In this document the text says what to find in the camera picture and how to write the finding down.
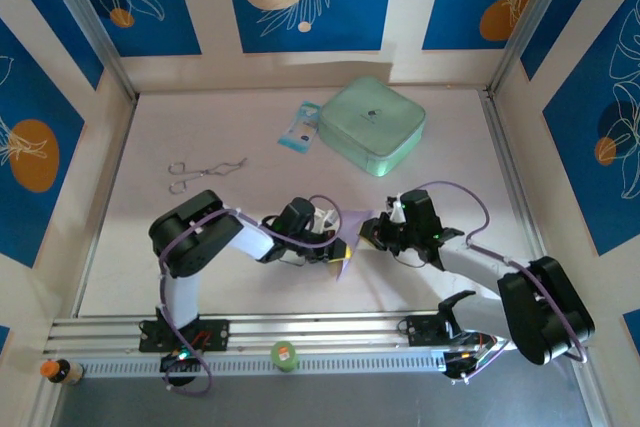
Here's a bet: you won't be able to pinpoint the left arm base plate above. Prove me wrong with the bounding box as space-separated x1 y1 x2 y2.
138 319 231 353

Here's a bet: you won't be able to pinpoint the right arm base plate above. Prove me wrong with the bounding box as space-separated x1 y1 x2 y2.
403 314 496 348

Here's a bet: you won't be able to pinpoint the green round tape roll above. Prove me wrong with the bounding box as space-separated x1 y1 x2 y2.
270 340 301 374

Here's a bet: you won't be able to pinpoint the blue wipes packet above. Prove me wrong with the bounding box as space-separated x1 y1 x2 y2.
277 100 322 154

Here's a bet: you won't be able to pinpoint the slotted cable duct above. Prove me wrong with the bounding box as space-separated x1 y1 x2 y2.
74 352 449 379

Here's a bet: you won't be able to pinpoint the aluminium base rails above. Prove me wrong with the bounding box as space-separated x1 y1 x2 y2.
43 307 599 356

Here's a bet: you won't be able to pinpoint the metal forceps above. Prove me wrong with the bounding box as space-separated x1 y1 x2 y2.
168 157 249 196

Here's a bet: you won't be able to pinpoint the black electronics board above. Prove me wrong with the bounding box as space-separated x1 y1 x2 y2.
442 346 501 381
159 349 197 373

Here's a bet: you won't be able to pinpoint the aluminium side rail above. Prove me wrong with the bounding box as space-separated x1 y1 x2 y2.
72 96 139 318
479 89 560 308

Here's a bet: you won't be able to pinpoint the mint green zipper case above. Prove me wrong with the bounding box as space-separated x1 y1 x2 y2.
317 75 428 178

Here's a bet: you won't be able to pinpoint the brown bottle orange cap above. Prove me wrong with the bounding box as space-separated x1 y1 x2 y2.
39 357 85 387

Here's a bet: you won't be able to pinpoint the aluminium corner post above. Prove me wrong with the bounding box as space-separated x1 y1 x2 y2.
37 0 139 103
487 0 576 98

